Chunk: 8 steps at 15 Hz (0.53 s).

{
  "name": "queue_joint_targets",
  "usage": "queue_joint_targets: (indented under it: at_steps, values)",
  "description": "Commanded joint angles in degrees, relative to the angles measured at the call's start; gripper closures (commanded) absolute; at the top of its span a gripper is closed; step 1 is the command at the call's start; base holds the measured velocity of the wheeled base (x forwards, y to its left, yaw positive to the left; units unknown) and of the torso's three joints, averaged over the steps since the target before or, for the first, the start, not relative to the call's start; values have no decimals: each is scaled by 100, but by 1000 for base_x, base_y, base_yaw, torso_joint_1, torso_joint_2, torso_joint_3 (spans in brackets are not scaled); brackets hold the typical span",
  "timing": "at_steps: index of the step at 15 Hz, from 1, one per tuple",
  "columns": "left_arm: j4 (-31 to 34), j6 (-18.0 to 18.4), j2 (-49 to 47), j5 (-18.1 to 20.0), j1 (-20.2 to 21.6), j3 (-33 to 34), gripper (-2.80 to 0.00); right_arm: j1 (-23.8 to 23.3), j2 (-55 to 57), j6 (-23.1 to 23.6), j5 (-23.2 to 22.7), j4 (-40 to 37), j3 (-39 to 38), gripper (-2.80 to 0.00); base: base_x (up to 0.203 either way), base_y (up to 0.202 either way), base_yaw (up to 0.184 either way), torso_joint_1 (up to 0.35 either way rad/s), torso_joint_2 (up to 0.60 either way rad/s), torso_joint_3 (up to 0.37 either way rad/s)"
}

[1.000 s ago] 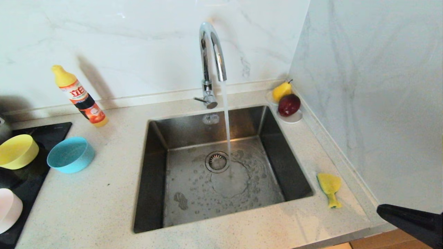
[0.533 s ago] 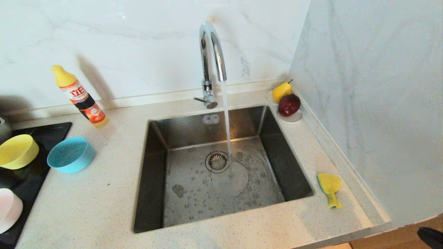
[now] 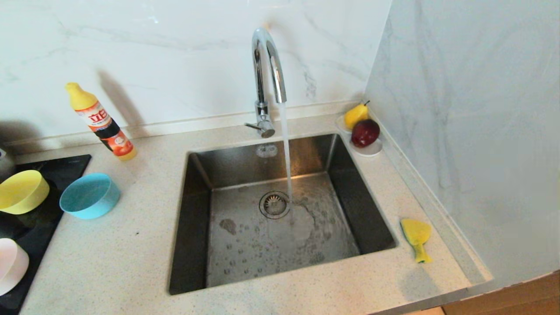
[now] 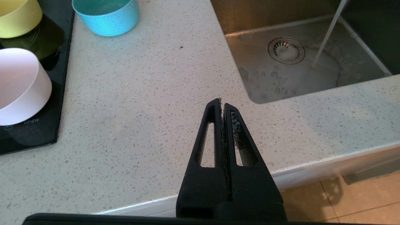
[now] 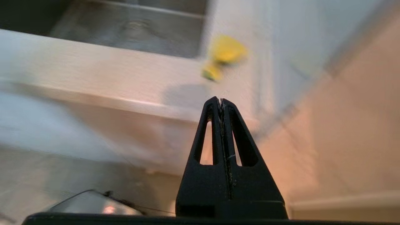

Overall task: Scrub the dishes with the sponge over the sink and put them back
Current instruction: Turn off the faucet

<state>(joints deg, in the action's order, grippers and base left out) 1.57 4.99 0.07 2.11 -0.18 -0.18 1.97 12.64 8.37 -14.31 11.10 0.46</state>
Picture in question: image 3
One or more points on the yellow fish-shaped sponge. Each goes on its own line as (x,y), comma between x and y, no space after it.
(415,232)

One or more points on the orange yellow dish soap bottle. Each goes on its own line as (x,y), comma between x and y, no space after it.
(105,128)

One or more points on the blue plastic bowl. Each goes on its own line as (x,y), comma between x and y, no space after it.
(89,196)

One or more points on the yellow plastic bowl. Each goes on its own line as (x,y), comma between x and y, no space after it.
(22,191)

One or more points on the pink plastic bowl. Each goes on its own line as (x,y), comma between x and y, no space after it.
(11,266)

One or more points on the stainless steel sink basin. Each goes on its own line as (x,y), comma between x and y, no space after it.
(245,262)

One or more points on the clear running water stream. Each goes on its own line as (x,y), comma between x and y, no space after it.
(287,153)

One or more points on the round metal drain strainer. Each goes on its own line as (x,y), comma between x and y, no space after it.
(273,204)

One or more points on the yellow pear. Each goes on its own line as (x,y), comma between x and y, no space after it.
(356,116)

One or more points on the dark red apple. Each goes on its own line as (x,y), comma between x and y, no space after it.
(365,133)

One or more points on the chrome gooseneck faucet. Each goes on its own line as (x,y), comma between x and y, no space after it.
(260,70)

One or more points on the small white dish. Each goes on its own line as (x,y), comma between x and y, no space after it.
(369,152)

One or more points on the black induction cooktop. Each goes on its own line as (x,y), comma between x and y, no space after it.
(65,168)

